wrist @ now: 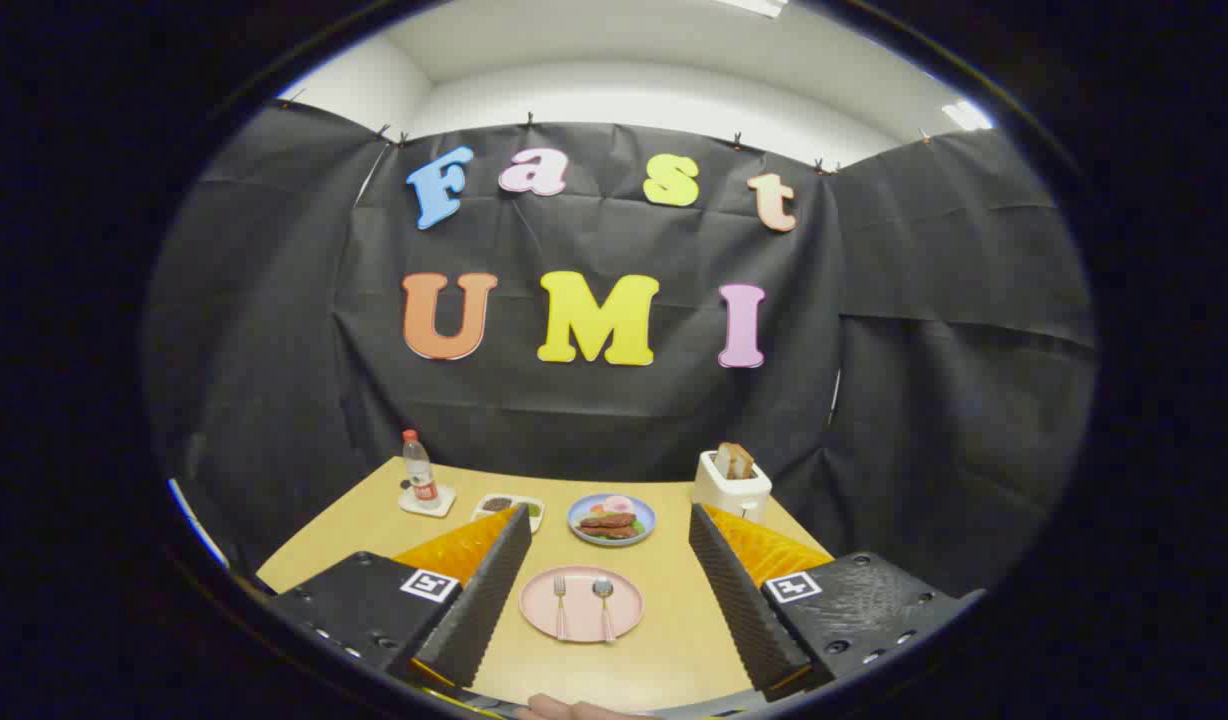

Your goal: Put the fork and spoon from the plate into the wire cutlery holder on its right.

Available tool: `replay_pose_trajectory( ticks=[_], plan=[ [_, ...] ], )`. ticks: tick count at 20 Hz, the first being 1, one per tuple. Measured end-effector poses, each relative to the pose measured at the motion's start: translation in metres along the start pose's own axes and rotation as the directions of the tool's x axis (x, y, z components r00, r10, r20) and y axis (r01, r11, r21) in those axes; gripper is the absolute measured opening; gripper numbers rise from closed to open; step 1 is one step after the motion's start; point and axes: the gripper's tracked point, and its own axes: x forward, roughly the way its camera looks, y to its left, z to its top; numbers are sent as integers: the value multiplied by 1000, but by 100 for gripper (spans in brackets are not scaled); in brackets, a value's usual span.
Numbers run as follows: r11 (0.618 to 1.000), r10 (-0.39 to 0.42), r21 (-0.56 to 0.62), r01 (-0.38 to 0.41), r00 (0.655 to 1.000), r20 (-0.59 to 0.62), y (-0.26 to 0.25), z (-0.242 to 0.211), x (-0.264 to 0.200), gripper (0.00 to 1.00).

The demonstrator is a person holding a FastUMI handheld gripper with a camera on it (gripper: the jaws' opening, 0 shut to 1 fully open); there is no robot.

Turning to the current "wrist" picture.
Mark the black backdrop cloth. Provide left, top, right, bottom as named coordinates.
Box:
left=144, top=100, right=1100, bottom=601

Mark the small white square coaster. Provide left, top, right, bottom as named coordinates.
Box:
left=398, top=484, right=457, bottom=518

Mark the white toaster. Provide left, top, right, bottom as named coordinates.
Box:
left=692, top=450, right=773, bottom=521

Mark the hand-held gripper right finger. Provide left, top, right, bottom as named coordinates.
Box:
left=688, top=502, right=985, bottom=701

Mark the white divided condiment dish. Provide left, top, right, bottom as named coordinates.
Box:
left=472, top=492, right=545, bottom=533

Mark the pink plate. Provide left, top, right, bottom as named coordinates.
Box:
left=519, top=565, right=645, bottom=643

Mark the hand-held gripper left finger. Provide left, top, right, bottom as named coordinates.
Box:
left=264, top=503, right=533, bottom=691

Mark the blue plate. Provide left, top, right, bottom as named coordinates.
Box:
left=567, top=493, right=657, bottom=548

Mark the clear bottle with red label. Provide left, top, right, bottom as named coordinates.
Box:
left=402, top=430, right=441, bottom=511

